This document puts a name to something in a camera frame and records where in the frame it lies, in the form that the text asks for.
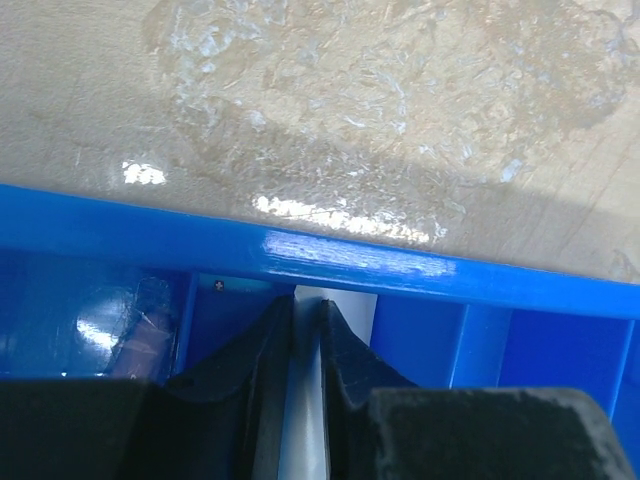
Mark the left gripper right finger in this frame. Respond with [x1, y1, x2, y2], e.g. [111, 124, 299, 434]
[319, 300, 636, 479]

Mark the white toothpaste tube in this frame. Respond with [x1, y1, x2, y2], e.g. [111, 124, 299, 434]
[278, 285, 377, 480]

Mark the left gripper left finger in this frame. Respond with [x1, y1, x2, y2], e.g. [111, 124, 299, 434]
[1, 296, 294, 479]

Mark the pink wrapped toothbrush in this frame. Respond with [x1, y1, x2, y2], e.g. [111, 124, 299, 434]
[106, 277, 178, 383]

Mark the blue plastic bin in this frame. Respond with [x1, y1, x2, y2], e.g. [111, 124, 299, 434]
[1, 185, 639, 461]

